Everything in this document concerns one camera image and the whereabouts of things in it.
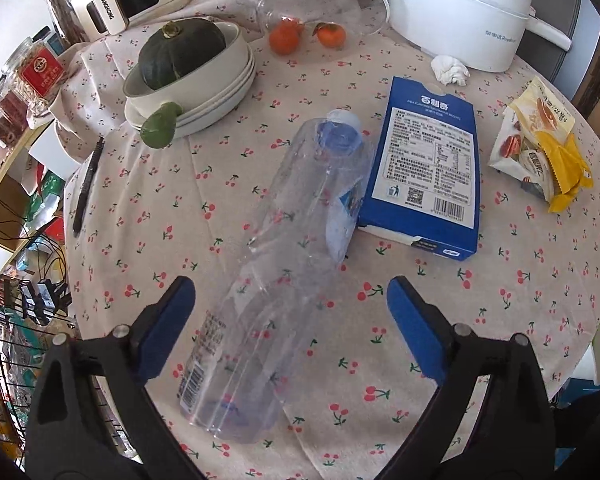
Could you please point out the yellow bread snack packet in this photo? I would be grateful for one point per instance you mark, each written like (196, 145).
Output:
(537, 147)

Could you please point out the small orange left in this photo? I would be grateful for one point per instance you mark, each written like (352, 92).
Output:
(285, 37)

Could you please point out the small white tissue ball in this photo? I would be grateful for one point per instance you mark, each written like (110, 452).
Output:
(449, 70)

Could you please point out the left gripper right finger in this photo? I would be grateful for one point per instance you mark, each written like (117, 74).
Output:
(513, 436)

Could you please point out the blue cardboard box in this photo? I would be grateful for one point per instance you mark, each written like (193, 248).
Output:
(424, 188)

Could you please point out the black wire basket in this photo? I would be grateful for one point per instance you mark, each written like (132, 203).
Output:
(30, 315)

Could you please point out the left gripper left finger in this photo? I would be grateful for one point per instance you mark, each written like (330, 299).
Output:
(67, 437)

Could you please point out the glass teapot jar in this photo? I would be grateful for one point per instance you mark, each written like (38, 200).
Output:
(359, 18)

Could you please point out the black pen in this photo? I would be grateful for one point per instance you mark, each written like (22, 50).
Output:
(86, 187)

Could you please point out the white electric cooking pot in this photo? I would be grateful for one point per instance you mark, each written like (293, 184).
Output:
(482, 34)

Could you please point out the dark green squash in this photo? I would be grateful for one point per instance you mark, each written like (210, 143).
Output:
(177, 49)

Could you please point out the white bowl stack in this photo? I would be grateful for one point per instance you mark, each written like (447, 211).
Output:
(205, 95)

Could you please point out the small orange right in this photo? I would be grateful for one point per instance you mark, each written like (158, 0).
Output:
(330, 35)

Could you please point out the red label jar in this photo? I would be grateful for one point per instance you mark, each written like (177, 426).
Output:
(35, 73)

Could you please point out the small orange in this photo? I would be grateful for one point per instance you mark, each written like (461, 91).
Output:
(330, 35)
(285, 37)

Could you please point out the clear plastic bottle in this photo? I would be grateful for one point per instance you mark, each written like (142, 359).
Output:
(240, 370)

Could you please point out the dried branches vase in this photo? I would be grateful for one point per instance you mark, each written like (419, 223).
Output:
(66, 22)

